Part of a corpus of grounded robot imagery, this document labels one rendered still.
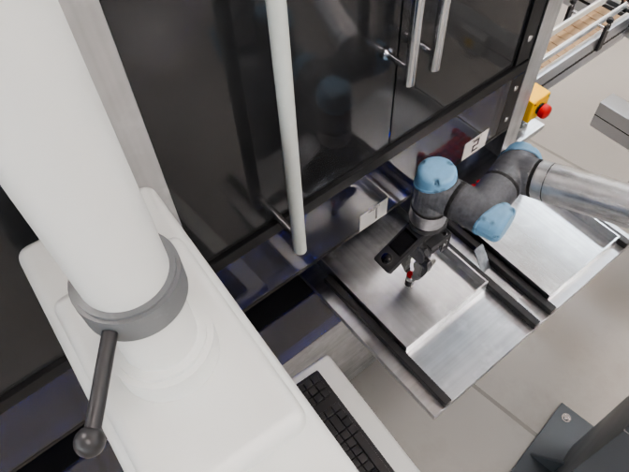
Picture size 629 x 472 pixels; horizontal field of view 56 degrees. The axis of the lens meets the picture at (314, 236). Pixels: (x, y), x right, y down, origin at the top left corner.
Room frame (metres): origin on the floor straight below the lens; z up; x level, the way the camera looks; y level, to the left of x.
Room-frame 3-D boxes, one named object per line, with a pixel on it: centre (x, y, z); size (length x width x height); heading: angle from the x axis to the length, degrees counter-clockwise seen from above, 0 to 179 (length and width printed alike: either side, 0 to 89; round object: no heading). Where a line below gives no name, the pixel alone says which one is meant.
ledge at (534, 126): (1.23, -0.59, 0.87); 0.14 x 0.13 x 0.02; 36
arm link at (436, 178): (0.72, -0.24, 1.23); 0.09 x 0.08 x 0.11; 49
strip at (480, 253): (0.72, -0.43, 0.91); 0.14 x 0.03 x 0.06; 36
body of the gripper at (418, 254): (0.73, -0.24, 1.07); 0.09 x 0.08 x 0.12; 126
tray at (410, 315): (0.75, -0.19, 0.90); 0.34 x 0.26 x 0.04; 36
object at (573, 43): (1.48, -0.75, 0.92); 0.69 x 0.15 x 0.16; 126
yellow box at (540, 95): (1.19, -0.60, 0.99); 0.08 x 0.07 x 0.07; 36
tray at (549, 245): (0.86, -0.53, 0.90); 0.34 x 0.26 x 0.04; 35
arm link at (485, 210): (0.67, -0.32, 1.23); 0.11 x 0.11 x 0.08; 49
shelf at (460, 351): (0.79, -0.37, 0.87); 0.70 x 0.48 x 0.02; 126
